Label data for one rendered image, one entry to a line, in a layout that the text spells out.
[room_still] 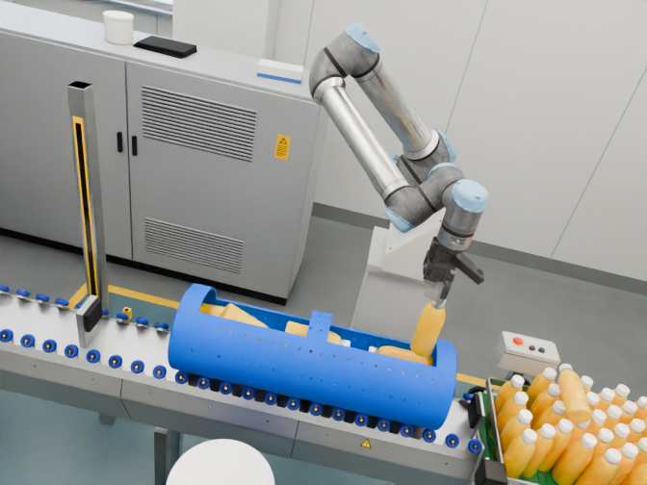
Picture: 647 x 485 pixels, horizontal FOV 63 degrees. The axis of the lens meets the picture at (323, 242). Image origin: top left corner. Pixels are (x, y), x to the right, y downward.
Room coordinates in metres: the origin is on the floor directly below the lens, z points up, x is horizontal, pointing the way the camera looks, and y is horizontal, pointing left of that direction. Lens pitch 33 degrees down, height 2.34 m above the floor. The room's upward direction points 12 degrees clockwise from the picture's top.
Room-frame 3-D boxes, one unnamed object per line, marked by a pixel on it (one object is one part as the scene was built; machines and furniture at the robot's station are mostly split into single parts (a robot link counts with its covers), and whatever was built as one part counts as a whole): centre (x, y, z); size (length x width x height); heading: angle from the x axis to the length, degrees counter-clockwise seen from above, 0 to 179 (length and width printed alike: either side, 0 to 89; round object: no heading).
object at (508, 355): (1.49, -0.83, 1.05); 0.20 x 0.10 x 0.10; 88
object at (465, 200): (1.22, -0.34, 1.73); 0.10 x 0.09 x 0.12; 16
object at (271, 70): (2.90, 0.42, 1.48); 0.24 x 0.12 x 0.08; 94
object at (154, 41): (3.01, 1.11, 1.46); 0.32 x 0.23 x 0.04; 86
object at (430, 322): (1.22, -0.36, 1.32); 0.07 x 0.07 x 0.19
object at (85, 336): (1.26, 0.72, 1.00); 0.10 x 0.04 x 0.15; 178
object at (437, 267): (1.22, -0.33, 1.56); 0.09 x 0.08 x 0.12; 88
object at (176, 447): (1.32, 0.44, 0.31); 0.06 x 0.06 x 0.63; 88
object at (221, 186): (2.98, 1.22, 0.72); 2.15 x 0.54 x 1.45; 86
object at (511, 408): (1.22, -0.73, 1.00); 0.07 x 0.07 x 0.19
